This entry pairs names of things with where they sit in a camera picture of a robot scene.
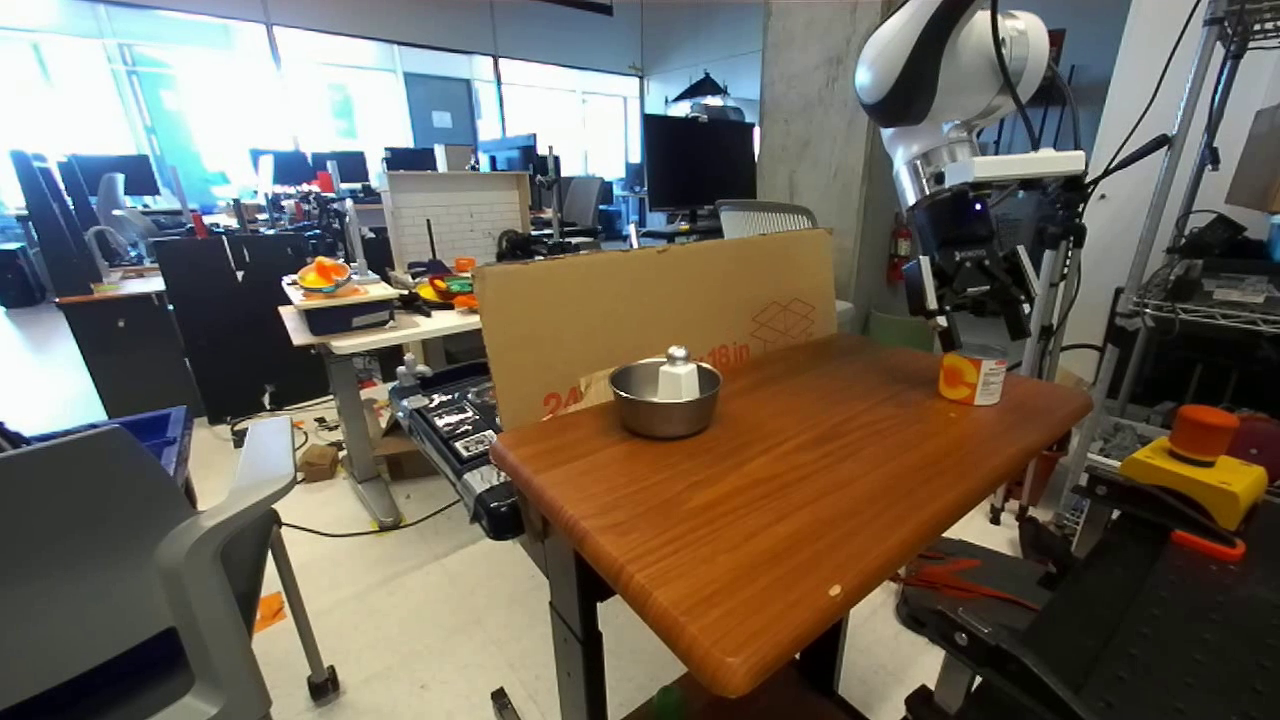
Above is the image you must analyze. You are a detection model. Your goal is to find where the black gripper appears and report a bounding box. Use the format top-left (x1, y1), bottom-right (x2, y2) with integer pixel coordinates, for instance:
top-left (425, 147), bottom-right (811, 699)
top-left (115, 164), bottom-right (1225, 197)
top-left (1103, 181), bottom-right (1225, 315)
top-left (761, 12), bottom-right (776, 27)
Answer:
top-left (906, 188), bottom-right (1038, 354)

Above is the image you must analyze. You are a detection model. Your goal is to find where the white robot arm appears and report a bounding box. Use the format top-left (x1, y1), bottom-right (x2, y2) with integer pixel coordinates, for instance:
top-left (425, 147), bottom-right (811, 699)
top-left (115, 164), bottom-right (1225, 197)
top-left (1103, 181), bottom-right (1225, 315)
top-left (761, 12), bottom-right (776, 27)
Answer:
top-left (854, 0), bottom-right (1085, 354)

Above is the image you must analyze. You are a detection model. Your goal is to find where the black computer monitor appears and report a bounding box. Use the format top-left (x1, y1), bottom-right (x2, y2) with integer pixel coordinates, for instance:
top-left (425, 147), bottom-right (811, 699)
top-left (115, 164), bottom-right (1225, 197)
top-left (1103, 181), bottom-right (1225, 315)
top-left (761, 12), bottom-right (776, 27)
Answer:
top-left (646, 116), bottom-right (756, 209)

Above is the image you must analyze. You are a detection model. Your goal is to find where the yellow emergency stop box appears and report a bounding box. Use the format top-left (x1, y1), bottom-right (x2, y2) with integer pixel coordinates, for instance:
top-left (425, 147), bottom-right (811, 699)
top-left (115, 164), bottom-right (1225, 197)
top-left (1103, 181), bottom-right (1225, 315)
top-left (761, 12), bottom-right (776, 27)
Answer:
top-left (1121, 403), bottom-right (1269, 531)

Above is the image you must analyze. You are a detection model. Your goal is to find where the white shaker in bowl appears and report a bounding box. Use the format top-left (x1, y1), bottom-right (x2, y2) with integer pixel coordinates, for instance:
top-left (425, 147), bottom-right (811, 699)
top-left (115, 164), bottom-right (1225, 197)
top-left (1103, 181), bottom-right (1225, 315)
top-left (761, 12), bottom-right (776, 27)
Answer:
top-left (657, 346), bottom-right (699, 403)

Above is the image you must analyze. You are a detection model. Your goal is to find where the steel bowl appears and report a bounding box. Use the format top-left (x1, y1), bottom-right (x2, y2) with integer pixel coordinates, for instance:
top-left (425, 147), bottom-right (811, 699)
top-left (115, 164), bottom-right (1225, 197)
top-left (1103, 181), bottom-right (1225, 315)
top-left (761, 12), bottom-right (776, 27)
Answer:
top-left (608, 361), bottom-right (719, 442)

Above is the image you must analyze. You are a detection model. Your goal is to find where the orange black clamp left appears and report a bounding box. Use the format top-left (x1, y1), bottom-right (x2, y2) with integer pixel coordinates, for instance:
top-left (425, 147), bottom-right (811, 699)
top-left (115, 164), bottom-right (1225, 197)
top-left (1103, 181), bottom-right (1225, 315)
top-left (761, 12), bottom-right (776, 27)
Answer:
top-left (1170, 528), bottom-right (1248, 566)

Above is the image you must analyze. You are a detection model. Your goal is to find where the black perforated breadboard plate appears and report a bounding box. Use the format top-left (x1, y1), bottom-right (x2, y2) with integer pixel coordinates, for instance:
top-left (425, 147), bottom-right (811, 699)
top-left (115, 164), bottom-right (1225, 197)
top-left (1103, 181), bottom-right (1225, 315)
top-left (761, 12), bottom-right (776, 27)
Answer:
top-left (893, 503), bottom-right (1280, 720)

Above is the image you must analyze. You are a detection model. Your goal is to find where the cardboard panel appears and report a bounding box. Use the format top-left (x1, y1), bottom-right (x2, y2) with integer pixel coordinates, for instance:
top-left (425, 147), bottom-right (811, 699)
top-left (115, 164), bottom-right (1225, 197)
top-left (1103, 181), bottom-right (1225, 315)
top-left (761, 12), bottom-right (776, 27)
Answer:
top-left (477, 230), bottom-right (835, 430)

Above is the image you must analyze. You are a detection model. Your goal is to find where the white side table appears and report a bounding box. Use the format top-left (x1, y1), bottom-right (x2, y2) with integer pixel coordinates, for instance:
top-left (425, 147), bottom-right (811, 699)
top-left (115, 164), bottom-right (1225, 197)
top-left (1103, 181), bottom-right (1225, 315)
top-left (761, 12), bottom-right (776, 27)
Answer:
top-left (278, 305), bottom-right (479, 528)

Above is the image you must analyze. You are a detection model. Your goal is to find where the black tray with toys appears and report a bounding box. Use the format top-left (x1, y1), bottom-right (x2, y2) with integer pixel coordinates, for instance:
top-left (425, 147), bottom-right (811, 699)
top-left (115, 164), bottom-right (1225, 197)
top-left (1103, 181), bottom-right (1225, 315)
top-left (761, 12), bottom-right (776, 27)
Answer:
top-left (279, 256), bottom-right (399, 336)

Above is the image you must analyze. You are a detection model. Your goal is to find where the grey office chair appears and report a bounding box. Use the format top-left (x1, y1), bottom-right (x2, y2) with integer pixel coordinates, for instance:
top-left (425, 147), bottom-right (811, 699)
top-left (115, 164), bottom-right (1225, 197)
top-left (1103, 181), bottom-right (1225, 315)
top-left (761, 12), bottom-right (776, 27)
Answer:
top-left (0, 415), bottom-right (339, 720)

